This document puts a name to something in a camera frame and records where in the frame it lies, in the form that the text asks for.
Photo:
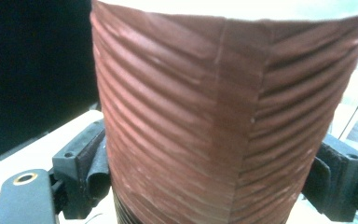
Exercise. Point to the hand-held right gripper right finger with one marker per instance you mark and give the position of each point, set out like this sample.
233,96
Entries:
338,174

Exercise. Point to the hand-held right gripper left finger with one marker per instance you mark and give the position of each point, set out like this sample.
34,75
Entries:
77,168

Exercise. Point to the stack of brown paper cups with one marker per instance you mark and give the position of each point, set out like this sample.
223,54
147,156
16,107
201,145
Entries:
126,211

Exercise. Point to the brown ribbed paper cup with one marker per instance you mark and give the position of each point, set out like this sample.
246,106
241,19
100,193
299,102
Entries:
199,109

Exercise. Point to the black curtain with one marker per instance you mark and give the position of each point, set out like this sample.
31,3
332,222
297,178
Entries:
28,62

